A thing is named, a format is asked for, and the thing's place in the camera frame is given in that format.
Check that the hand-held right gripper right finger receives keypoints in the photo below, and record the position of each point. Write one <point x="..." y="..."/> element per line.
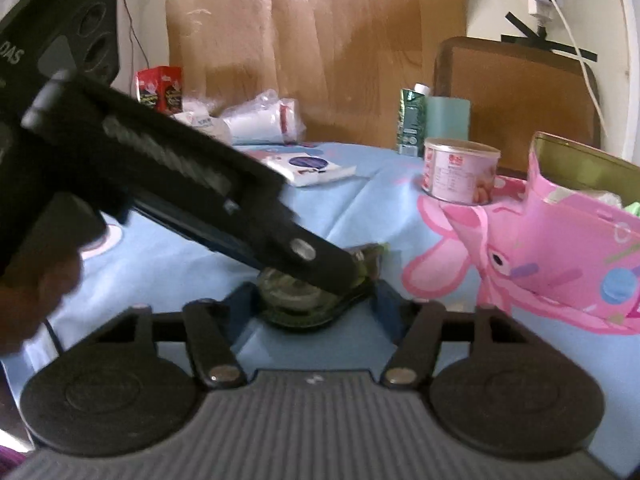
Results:
<point x="387" y="310"/>

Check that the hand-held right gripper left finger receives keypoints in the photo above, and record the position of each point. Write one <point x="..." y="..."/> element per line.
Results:
<point x="245" y="301"/>

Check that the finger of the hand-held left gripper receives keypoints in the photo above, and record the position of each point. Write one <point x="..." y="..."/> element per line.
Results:
<point x="200" y="235"/>
<point x="320" y="265"/>

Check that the green patterned pouch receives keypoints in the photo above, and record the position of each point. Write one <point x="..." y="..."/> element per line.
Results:
<point x="300" y="312"/>

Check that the pink cartoon box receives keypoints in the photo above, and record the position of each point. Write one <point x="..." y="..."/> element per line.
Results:
<point x="565" y="250"/>

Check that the light green cloth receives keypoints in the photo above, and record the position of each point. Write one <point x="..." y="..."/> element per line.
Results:
<point x="634" y="208"/>

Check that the person's left hand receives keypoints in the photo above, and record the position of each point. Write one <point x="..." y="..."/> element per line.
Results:
<point x="35" y="295"/>

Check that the printed cartoon blanket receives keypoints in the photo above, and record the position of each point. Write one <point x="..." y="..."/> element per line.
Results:
<point x="350" y="210"/>

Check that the red snack box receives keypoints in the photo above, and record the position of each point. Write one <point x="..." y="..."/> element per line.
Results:
<point x="160" y="90"/>

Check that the small white tissue packet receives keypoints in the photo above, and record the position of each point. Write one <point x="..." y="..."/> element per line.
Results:
<point x="310" y="167"/>

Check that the large white tissue pack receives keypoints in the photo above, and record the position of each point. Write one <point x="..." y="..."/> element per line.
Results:
<point x="202" y="122"/>

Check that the plastic bag of paper cups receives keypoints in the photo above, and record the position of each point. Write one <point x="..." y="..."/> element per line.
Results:
<point x="260" y="122"/>

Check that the pink label tin can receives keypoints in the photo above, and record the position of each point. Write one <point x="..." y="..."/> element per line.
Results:
<point x="457" y="175"/>

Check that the green drink carton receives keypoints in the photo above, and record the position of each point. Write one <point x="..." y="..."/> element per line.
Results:
<point x="411" y="125"/>

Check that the pale green cup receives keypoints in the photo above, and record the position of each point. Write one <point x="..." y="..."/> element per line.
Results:
<point x="450" y="117"/>

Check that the wooden board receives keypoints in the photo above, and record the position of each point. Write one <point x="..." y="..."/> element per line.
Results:
<point x="325" y="35"/>

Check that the wooden rattan chair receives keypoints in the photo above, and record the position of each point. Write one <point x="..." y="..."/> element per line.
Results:
<point x="520" y="105"/>

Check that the purple cloth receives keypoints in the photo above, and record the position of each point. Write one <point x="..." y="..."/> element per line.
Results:
<point x="10" y="457"/>

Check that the black tape strips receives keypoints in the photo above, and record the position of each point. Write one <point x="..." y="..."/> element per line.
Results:
<point x="575" y="52"/>

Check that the white power adapter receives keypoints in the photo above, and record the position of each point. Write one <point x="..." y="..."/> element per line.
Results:
<point x="540" y="0"/>

